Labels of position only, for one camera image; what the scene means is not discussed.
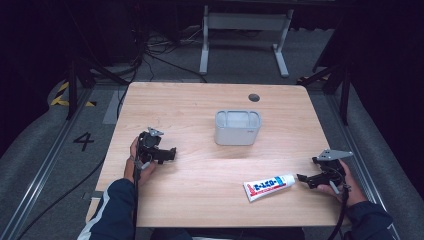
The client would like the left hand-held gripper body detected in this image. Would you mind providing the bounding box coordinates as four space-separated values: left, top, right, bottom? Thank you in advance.
136 126 168 165

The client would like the bundle of black cables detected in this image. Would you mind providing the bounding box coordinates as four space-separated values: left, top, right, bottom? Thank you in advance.
113 19 209 119

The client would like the white plastic container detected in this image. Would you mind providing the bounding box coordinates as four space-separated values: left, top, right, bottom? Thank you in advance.
214 109 263 147

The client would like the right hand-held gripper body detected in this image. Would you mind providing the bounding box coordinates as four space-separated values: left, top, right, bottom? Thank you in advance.
311 148 354 188

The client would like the person's left hand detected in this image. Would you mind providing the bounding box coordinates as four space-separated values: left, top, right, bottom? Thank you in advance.
123 135 158 186

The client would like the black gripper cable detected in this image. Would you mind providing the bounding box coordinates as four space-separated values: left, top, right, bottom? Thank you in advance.
326 185 352 240
131 159 142 240

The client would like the white toothpaste tube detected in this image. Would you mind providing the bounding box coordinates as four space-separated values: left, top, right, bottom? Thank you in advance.
242 173 296 203

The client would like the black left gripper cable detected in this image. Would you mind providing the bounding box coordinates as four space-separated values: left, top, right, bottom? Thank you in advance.
131 159 142 240

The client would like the black floor cable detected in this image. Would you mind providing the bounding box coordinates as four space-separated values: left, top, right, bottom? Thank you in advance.
14 153 108 240

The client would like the yellow black hazard tape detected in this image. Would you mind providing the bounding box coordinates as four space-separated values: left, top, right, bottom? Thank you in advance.
49 81 98 108

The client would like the black tripod stand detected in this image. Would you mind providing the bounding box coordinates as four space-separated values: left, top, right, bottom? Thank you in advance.
297 61 354 127
65 56 130 122

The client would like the person's right hand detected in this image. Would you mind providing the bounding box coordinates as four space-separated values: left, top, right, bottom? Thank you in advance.
316 159 368 208

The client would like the grey metal stand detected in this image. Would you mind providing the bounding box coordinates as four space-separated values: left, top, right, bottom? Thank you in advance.
198 4 295 79

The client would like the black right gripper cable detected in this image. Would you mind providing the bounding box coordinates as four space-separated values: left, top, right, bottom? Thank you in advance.
326 185 352 240

